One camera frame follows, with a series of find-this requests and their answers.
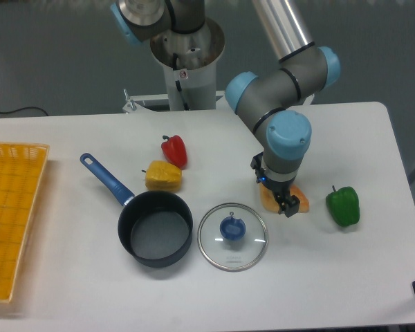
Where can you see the glass lid blue knob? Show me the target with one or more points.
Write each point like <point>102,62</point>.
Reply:
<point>232,237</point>

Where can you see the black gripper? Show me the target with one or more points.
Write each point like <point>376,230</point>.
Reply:
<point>278,183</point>

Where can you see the triangle bread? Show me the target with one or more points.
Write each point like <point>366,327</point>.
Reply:
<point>270,204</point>

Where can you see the yellow woven basket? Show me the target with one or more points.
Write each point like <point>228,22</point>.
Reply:
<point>21,171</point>

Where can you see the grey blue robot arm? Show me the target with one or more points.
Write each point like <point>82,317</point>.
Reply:
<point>262,104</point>

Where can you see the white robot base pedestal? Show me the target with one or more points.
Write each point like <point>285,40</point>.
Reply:
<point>188,51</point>

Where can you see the dark pot blue handle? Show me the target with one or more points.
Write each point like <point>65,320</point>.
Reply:
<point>154,227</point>

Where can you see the red bell pepper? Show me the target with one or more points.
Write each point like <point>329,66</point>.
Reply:
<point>174,151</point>

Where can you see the yellow bell pepper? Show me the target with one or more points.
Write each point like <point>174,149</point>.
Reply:
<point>162,176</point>

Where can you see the green bell pepper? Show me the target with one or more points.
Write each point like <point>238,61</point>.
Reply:
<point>344,206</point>

